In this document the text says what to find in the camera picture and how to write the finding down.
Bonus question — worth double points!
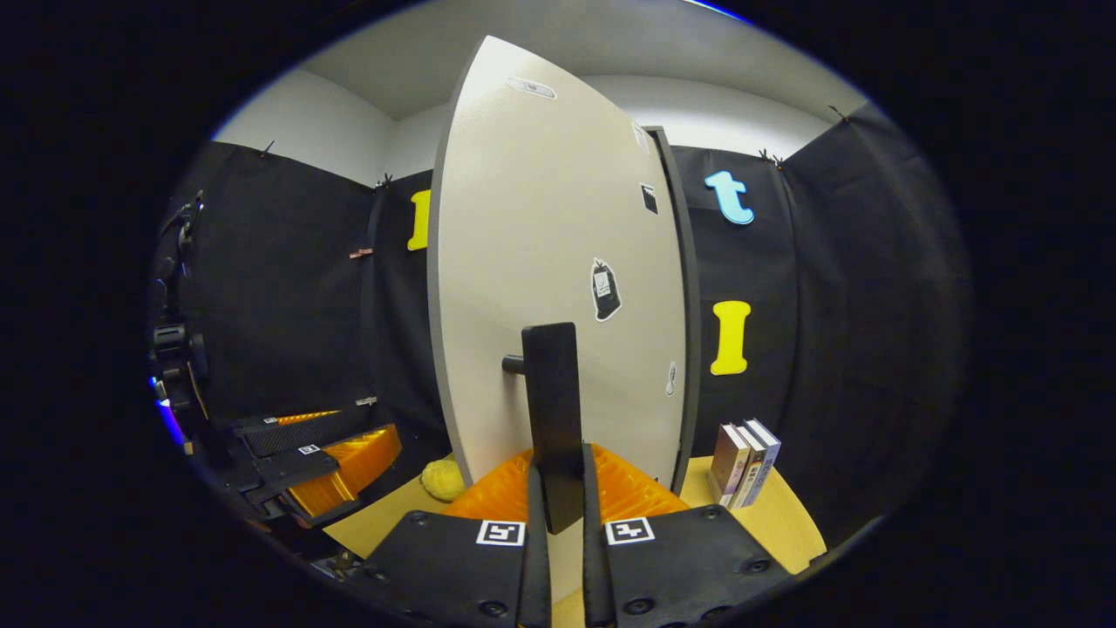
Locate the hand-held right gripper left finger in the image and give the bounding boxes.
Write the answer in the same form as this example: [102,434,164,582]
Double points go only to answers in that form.
[353,447,554,628]

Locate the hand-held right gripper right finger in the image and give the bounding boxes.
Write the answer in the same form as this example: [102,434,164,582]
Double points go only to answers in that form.
[581,443,794,628]

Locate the black door handle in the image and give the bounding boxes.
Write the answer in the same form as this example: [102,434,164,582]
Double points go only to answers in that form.
[501,322,587,535]

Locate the dark grey cabinet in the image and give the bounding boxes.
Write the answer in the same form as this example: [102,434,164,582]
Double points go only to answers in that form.
[650,126,703,496]

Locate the grey cabinet door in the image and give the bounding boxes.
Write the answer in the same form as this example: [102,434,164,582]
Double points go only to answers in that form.
[427,35,690,502]

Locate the yellow round object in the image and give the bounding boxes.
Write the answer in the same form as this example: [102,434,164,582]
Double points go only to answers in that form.
[421,460,466,503]

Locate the pink spine book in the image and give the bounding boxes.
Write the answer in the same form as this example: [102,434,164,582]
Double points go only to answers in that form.
[708,423,751,507]

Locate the white spine book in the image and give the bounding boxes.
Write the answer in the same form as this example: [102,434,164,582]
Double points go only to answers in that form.
[728,425,766,509]

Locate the grey blue book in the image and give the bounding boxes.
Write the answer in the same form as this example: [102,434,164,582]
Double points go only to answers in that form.
[741,419,782,508]

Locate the black backdrop cloth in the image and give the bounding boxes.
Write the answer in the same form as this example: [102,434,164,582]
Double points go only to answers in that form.
[153,103,976,559]

